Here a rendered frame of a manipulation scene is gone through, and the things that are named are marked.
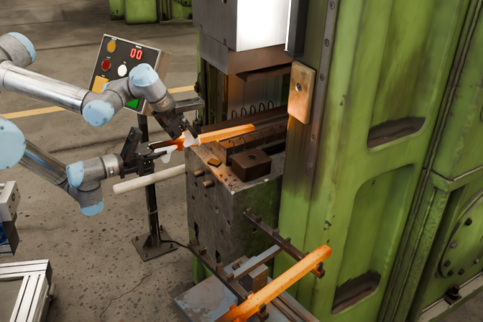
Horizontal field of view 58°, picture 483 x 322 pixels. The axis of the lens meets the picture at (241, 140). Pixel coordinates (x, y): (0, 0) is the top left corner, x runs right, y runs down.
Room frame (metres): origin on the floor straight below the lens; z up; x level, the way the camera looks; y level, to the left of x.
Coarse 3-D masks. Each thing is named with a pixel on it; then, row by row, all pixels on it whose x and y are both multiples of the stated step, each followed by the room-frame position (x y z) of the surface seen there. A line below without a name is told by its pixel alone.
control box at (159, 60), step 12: (108, 36) 1.88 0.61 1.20; (120, 48) 1.82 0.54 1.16; (132, 48) 1.79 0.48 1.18; (144, 48) 1.76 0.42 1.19; (96, 60) 1.85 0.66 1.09; (120, 60) 1.79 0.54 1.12; (132, 60) 1.76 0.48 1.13; (144, 60) 1.73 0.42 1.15; (156, 60) 1.70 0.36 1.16; (168, 60) 1.76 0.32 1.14; (96, 72) 1.82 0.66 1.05; (108, 72) 1.79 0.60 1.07; (156, 72) 1.69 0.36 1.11; (132, 108) 1.64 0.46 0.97; (144, 108) 1.62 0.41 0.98
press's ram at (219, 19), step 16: (192, 0) 1.52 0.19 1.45; (208, 0) 1.42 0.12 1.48; (224, 0) 1.34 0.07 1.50; (240, 0) 1.28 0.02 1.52; (256, 0) 1.31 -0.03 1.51; (272, 0) 1.34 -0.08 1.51; (288, 0) 1.37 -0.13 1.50; (208, 16) 1.42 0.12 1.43; (224, 16) 1.33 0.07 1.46; (240, 16) 1.28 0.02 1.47; (256, 16) 1.31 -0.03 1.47; (272, 16) 1.34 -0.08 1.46; (288, 16) 1.37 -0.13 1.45; (208, 32) 1.42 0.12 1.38; (224, 32) 1.33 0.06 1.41; (240, 32) 1.28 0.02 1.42; (256, 32) 1.31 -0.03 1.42; (272, 32) 1.34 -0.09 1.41; (240, 48) 1.28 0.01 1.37
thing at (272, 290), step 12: (312, 252) 0.87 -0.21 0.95; (324, 252) 0.87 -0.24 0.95; (300, 264) 0.82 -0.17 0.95; (312, 264) 0.83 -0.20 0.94; (288, 276) 0.78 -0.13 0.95; (300, 276) 0.80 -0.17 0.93; (264, 288) 0.74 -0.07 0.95; (276, 288) 0.74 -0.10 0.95; (252, 300) 0.70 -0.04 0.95; (264, 300) 0.71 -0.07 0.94; (228, 312) 0.66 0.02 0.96; (240, 312) 0.66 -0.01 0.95; (252, 312) 0.68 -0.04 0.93
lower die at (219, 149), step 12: (276, 108) 1.67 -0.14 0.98; (228, 120) 1.54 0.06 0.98; (240, 120) 1.55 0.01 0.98; (252, 120) 1.53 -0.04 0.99; (264, 120) 1.52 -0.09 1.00; (204, 132) 1.46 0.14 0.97; (252, 132) 1.43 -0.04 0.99; (276, 132) 1.44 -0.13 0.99; (216, 144) 1.37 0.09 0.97; (228, 144) 1.34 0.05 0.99; (240, 144) 1.35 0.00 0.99; (252, 144) 1.38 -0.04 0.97; (216, 156) 1.37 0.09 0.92; (228, 156) 1.32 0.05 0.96
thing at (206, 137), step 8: (232, 128) 1.42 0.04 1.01; (240, 128) 1.43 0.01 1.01; (248, 128) 1.44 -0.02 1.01; (200, 136) 1.35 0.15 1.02; (208, 136) 1.35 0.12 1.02; (216, 136) 1.36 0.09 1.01; (224, 136) 1.38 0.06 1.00; (152, 144) 1.26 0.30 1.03; (160, 144) 1.26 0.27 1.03; (168, 144) 1.27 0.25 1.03; (176, 144) 1.29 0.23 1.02; (192, 144) 1.31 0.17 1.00
